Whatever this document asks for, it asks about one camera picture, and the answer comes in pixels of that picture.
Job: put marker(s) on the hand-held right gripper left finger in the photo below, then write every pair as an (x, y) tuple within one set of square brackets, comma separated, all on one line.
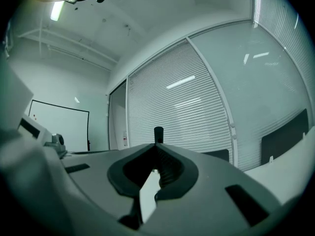
[(98, 176)]

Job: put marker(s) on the white window blind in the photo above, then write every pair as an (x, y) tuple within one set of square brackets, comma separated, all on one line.
[(172, 112), (278, 13)]

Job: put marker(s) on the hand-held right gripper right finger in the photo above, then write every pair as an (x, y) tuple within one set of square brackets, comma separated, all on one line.
[(211, 200)]

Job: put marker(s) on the black-framed whiteboard on stand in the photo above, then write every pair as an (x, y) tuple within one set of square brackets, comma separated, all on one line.
[(59, 126)]

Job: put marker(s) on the long ceiling light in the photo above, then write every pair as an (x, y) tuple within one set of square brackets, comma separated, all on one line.
[(57, 11)]

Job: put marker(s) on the white desk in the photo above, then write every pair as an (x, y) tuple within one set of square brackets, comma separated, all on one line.
[(283, 178)]

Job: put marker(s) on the red-label water dispenser bottle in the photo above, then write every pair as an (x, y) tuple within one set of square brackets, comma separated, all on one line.
[(125, 138)]

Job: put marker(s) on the frosted glass panel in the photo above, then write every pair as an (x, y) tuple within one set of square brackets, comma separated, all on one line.
[(258, 82)]

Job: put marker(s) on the white ceiling pipe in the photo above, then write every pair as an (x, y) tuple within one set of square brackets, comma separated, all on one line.
[(81, 58), (73, 48)]

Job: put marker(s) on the grey gripper-mounted camera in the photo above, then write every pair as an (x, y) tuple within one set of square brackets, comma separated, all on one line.
[(57, 139)]

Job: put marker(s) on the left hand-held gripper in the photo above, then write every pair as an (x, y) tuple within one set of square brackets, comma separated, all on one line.
[(41, 134)]

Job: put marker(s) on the clear glass door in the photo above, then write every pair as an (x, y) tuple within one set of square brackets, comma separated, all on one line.
[(118, 117)]

